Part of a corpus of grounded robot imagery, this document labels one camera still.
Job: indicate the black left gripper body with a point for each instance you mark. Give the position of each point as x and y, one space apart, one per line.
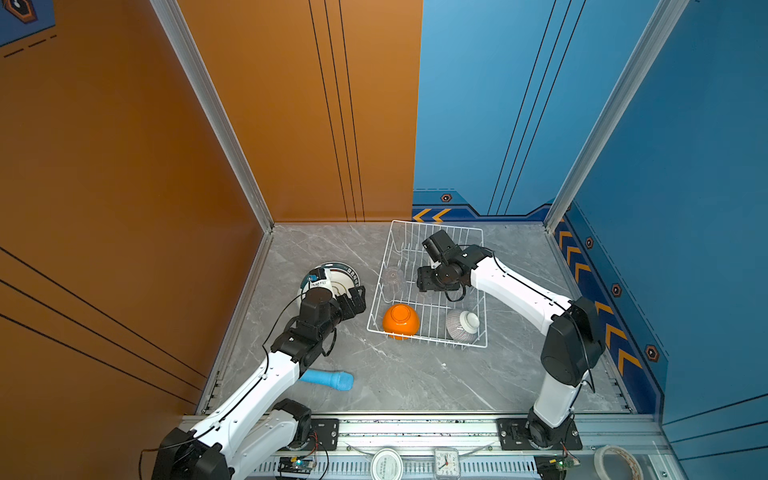
336 313

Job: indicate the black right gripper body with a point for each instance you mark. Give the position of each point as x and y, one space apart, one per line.
442 279

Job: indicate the white plate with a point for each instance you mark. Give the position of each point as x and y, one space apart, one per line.
342 277

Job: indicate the clear glass tumbler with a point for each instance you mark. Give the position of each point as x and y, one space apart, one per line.
392 284

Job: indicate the orange bowl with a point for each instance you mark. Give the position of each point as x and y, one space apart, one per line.
401 321

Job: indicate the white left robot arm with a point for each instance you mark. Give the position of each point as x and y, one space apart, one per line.
253 423

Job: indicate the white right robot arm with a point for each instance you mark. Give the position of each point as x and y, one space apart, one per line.
571 347

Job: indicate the striped ceramic bowl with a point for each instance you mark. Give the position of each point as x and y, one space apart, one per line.
462 325

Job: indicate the blue toy microphone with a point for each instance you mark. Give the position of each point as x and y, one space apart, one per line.
341 381

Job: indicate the green circuit board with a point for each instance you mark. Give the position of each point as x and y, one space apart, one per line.
295 467

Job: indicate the small white alarm clock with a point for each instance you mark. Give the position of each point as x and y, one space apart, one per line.
447 464

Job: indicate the small circuit board right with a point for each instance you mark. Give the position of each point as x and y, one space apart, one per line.
555 468

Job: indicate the roll of white tape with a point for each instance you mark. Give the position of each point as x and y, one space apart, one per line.
615 462

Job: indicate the white wire dish rack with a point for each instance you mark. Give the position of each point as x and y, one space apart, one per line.
404 250

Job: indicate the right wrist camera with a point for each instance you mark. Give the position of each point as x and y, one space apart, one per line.
441 248

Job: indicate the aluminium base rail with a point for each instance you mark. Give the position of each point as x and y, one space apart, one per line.
491 446

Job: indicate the aluminium corner post left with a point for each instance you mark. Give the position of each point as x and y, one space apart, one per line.
178 33

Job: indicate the aluminium corner post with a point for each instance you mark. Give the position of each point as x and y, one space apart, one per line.
653 38
178 33

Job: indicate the aluminium corner post right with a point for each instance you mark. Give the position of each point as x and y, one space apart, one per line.
653 38

